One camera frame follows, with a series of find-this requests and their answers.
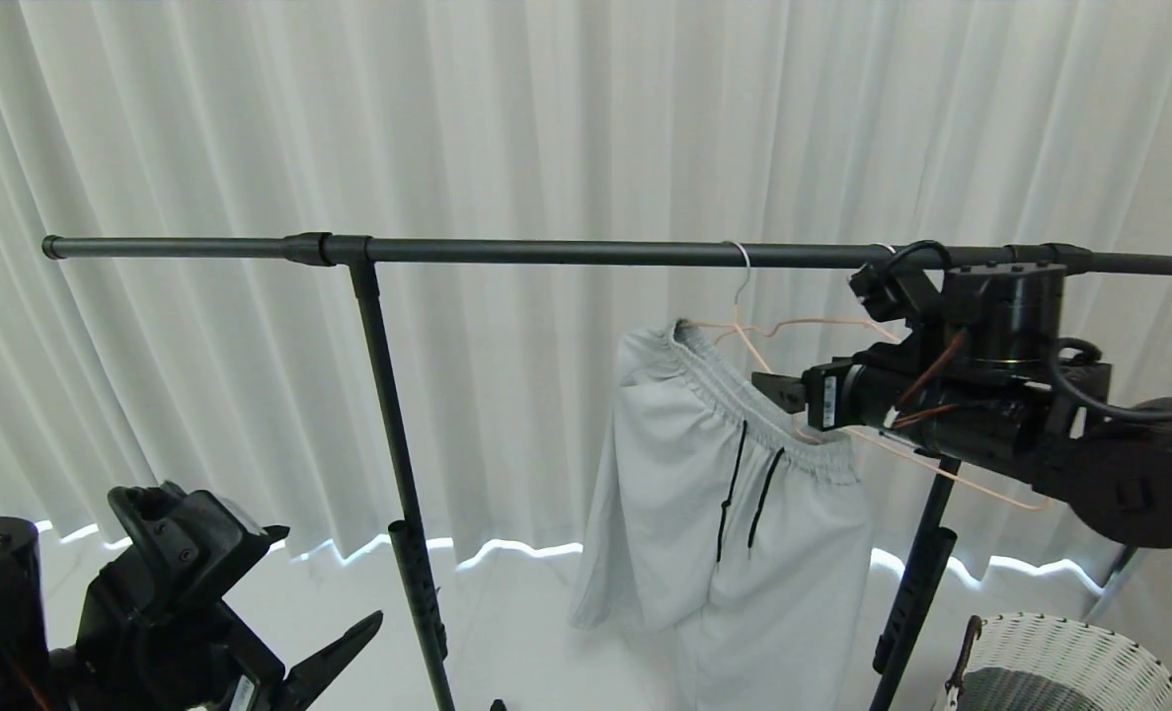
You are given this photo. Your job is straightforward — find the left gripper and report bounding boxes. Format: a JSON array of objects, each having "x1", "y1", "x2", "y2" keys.
[{"x1": 52, "y1": 592, "x2": 385, "y2": 711}]

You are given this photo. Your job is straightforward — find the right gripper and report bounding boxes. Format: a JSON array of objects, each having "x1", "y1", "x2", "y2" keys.
[{"x1": 751, "y1": 341, "x2": 1041, "y2": 467}]

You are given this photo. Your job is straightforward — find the pink clothes hanger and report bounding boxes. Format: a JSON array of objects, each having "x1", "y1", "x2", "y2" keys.
[
  {"x1": 709, "y1": 242, "x2": 1053, "y2": 513},
  {"x1": 679, "y1": 242, "x2": 756, "y2": 342}
]

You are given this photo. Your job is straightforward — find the pale grey shorts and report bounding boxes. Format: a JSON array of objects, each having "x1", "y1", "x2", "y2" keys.
[{"x1": 571, "y1": 319, "x2": 875, "y2": 711}]

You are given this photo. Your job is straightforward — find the black clothes rack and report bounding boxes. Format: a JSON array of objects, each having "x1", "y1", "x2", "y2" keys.
[{"x1": 40, "y1": 232, "x2": 1172, "y2": 711}]

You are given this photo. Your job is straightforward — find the white laundry basket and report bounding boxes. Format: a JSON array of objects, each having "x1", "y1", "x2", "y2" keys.
[{"x1": 946, "y1": 612, "x2": 1172, "y2": 711}]

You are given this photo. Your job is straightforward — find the white curtain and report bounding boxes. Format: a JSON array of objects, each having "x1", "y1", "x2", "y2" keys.
[{"x1": 0, "y1": 0, "x2": 1172, "y2": 595}]

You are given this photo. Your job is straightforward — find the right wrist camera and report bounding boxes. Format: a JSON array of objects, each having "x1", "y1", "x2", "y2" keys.
[{"x1": 847, "y1": 240, "x2": 952, "y2": 323}]

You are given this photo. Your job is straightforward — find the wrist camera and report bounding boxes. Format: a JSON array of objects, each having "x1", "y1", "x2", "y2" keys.
[
  {"x1": 847, "y1": 240, "x2": 952, "y2": 323},
  {"x1": 107, "y1": 482, "x2": 292, "y2": 605}
]

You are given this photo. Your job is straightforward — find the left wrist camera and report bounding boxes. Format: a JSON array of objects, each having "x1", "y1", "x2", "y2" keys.
[{"x1": 107, "y1": 482, "x2": 292, "y2": 605}]

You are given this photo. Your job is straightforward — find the black cable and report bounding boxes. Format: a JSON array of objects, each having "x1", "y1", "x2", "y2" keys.
[{"x1": 1048, "y1": 338, "x2": 1172, "y2": 426}]

